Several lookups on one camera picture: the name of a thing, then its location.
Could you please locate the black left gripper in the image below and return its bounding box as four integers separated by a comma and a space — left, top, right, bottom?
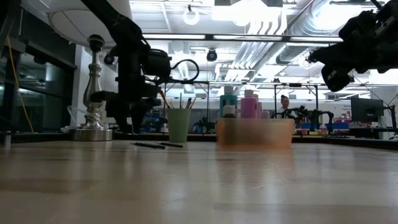
90, 77, 162, 134

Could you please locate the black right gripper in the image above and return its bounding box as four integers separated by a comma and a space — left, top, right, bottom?
312, 12, 398, 93

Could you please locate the large teal blue paint bottle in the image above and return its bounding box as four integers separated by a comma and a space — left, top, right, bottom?
219, 85, 239, 118

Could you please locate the table lamp white shade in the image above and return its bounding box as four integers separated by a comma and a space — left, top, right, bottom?
48, 0, 133, 142

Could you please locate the green plastic cup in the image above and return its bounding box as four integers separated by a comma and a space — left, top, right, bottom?
166, 108, 192, 143

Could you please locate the black computer monitor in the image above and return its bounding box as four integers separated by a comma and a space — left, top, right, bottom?
350, 97, 385, 123

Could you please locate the person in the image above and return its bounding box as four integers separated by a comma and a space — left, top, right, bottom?
277, 95, 292, 115

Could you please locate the orange translucent plastic bin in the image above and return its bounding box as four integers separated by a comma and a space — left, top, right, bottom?
215, 118, 295, 149

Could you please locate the clear lamp cord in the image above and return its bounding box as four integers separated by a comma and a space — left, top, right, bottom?
63, 105, 81, 128

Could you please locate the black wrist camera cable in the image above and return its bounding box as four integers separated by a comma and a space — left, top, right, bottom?
161, 58, 200, 85

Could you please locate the black background workbench frame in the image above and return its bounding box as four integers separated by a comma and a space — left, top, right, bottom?
155, 79, 321, 134

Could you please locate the yellow hanging cord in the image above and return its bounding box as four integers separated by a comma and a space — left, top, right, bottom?
6, 37, 34, 133

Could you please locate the white ring light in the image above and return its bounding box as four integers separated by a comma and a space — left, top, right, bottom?
182, 6, 200, 26

